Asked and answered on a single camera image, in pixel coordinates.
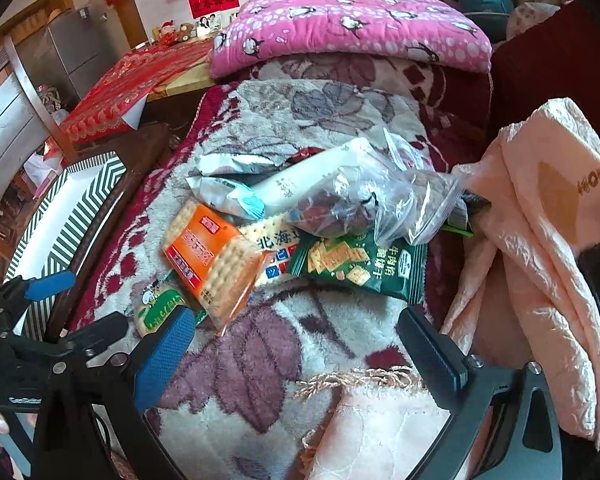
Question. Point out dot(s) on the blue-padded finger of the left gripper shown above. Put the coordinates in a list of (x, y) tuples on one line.
[(49, 286)]

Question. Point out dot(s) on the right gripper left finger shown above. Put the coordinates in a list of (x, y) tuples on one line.
[(155, 359)]

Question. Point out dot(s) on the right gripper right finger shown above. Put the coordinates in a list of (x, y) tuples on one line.
[(437, 359)]

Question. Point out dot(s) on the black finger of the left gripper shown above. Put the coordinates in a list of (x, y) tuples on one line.
[(89, 341)]

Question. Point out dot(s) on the small green white snack pack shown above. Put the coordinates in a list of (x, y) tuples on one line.
[(157, 302)]

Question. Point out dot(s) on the orange soda cracker pack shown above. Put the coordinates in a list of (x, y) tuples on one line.
[(217, 263)]

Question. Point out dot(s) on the dark green cracker pack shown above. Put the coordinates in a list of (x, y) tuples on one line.
[(355, 261)]

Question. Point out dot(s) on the clear bag of dried dates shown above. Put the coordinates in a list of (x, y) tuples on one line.
[(394, 195)]

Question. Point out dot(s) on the Hokkaido cracker pack blue white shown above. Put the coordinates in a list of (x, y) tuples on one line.
[(280, 240)]

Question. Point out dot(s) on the long white snack pack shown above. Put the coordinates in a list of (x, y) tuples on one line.
[(283, 190)]

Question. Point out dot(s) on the white striped tray box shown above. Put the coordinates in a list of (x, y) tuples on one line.
[(52, 237)]

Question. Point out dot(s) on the dark wooden side table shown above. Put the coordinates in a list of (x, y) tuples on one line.
[(139, 151)]

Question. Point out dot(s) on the wooden chair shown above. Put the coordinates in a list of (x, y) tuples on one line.
[(25, 124)]

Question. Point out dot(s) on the silver blue snack pack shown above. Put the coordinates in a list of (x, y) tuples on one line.
[(227, 196)]

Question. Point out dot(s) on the red embroidered tablecloth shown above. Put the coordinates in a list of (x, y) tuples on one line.
[(132, 79)]

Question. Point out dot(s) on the silver grey snack pack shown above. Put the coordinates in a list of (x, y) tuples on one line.
[(224, 164)]

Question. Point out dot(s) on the pink plastic bag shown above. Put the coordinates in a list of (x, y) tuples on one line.
[(521, 292)]

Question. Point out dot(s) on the wooden cabinet table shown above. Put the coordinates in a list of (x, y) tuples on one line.
[(196, 77)]

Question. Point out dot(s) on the santa plush toy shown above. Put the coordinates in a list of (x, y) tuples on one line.
[(168, 34)]

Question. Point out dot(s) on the teddy bear plush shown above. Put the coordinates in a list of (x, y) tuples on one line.
[(186, 32)]

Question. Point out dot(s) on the framed photo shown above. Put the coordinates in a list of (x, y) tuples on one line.
[(209, 25)]

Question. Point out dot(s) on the pink penguin quilt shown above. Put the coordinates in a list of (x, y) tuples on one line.
[(428, 31)]

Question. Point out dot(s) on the red wall banner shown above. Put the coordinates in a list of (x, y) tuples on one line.
[(200, 8)]

